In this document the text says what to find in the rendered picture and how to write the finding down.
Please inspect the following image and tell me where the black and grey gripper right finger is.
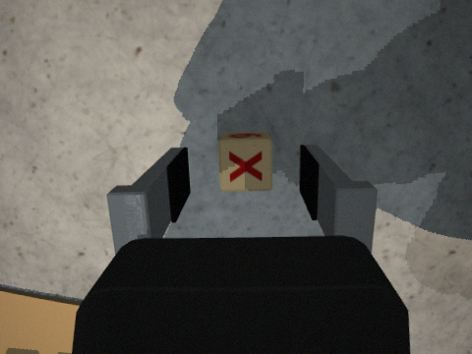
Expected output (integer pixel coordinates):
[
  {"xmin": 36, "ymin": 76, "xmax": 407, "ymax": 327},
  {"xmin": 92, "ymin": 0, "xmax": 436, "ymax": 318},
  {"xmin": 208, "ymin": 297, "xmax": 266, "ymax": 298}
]
[{"xmin": 300, "ymin": 145, "xmax": 378, "ymax": 253}]

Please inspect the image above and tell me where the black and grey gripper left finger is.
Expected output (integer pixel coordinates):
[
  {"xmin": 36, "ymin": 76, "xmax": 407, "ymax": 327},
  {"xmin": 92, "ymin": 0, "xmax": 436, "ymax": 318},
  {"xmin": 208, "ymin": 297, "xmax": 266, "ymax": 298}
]
[{"xmin": 106, "ymin": 147, "xmax": 191, "ymax": 255}]

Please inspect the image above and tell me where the tan block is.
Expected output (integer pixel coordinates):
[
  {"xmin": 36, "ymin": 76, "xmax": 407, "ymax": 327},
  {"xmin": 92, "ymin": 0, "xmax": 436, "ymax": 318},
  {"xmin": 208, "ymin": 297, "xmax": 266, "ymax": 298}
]
[{"xmin": 218, "ymin": 132, "xmax": 272, "ymax": 192}]

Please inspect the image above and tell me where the tan flat mat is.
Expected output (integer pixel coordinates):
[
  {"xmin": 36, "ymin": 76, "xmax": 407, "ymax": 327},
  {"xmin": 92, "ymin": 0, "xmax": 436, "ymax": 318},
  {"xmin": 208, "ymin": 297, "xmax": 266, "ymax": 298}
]
[{"xmin": 0, "ymin": 287, "xmax": 82, "ymax": 354}]

